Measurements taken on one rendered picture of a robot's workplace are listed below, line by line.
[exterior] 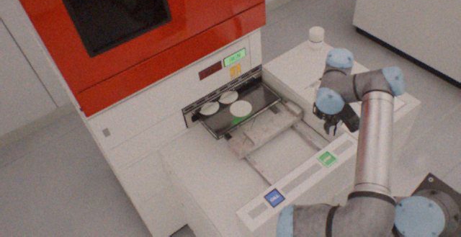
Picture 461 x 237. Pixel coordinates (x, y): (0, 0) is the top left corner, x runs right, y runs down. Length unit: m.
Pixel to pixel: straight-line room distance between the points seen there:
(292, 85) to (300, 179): 0.49
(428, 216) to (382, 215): 0.38
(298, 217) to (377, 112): 0.30
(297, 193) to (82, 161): 1.93
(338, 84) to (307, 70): 0.77
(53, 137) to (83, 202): 0.70
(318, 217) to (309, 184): 0.58
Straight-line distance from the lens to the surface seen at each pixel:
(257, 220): 1.33
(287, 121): 1.68
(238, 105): 1.73
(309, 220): 0.84
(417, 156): 2.81
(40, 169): 3.08
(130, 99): 1.49
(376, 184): 0.85
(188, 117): 1.69
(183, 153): 1.70
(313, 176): 1.42
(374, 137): 0.90
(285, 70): 1.79
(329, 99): 1.02
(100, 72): 1.31
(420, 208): 1.19
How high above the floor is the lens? 2.16
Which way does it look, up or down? 47 degrees down
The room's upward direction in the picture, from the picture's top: 8 degrees counter-clockwise
